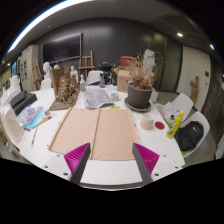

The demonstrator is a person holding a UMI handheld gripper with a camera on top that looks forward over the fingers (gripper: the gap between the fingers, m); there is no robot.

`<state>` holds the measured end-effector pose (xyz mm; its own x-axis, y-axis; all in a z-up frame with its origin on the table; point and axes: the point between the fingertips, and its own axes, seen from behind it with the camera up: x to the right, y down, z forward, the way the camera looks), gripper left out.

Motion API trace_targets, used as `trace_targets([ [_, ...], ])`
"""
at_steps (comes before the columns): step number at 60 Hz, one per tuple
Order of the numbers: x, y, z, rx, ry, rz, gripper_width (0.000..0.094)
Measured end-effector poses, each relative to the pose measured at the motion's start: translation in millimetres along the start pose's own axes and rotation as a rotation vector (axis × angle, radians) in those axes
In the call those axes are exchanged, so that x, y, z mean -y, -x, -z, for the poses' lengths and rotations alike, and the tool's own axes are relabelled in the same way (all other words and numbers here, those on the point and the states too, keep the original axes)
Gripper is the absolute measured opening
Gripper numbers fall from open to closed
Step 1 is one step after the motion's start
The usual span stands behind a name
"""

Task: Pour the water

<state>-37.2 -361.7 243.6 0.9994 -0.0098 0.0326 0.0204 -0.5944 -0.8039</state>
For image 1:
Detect red pencil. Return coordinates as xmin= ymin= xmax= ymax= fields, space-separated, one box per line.
xmin=30 ymin=127 xmax=38 ymax=148

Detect red round lid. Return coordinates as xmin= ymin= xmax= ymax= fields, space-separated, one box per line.
xmin=155 ymin=121 xmax=165 ymax=130

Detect small spray bottle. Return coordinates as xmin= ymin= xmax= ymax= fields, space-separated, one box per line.
xmin=80 ymin=74 xmax=86 ymax=92

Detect white plaster bust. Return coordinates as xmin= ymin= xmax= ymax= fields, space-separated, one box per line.
xmin=43 ymin=62 xmax=52 ymax=79

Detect white chair right near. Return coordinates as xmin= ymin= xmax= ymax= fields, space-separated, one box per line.
xmin=179 ymin=110 xmax=211 ymax=159

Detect left brown cardboard sheet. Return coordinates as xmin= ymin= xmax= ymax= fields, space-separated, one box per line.
xmin=49 ymin=108 xmax=100 ymax=154

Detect golden sculpture relief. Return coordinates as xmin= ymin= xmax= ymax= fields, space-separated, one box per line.
xmin=50 ymin=67 xmax=80 ymax=111

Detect black backpack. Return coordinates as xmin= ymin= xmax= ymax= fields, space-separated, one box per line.
xmin=174 ymin=121 xmax=204 ymax=151

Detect dried brown plant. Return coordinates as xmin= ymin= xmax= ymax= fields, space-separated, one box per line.
xmin=129 ymin=49 xmax=160 ymax=90

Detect right brown cardboard sheet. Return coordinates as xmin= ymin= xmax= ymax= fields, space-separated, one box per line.
xmin=91 ymin=109 xmax=139 ymax=161

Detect white chair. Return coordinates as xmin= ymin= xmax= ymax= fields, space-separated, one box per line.
xmin=179 ymin=110 xmax=211 ymax=159
xmin=162 ymin=93 xmax=193 ymax=120
xmin=86 ymin=70 xmax=102 ymax=85

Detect white chair right far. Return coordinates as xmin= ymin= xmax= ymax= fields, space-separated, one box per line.
xmin=162 ymin=93 xmax=193 ymax=120

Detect beige paper cup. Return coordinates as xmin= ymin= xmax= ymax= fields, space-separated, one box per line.
xmin=140 ymin=113 xmax=154 ymax=130

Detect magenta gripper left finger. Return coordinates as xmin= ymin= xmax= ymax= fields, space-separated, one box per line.
xmin=64 ymin=143 xmax=91 ymax=184

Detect cardboard box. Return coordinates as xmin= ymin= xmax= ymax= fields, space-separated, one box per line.
xmin=114 ymin=67 xmax=132 ymax=93

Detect colourful book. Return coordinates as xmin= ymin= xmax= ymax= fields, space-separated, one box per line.
xmin=17 ymin=106 xmax=44 ymax=129

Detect grey flower pot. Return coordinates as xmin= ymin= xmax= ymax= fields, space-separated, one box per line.
xmin=128 ymin=83 xmax=152 ymax=109

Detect black wall screen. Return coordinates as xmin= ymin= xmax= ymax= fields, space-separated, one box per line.
xmin=43 ymin=33 xmax=82 ymax=63

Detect white chair far side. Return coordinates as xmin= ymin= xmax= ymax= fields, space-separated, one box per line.
xmin=86 ymin=70 xmax=102 ymax=85

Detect black box stack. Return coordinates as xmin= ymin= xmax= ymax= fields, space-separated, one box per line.
xmin=10 ymin=91 xmax=37 ymax=115

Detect newspaper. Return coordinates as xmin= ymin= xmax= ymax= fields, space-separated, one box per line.
xmin=84 ymin=88 xmax=113 ymax=109

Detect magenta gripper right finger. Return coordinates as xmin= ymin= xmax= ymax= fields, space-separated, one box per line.
xmin=132 ymin=143 xmax=159 ymax=184

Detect yellow bottle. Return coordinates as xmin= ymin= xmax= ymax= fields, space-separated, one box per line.
xmin=166 ymin=110 xmax=184 ymax=138

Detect wooden easel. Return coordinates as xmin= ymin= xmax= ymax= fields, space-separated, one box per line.
xmin=78 ymin=52 xmax=95 ymax=77

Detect brown cardboard sheet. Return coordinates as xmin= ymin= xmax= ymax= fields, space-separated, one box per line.
xmin=91 ymin=109 xmax=139 ymax=161
xmin=49 ymin=108 xmax=100 ymax=154

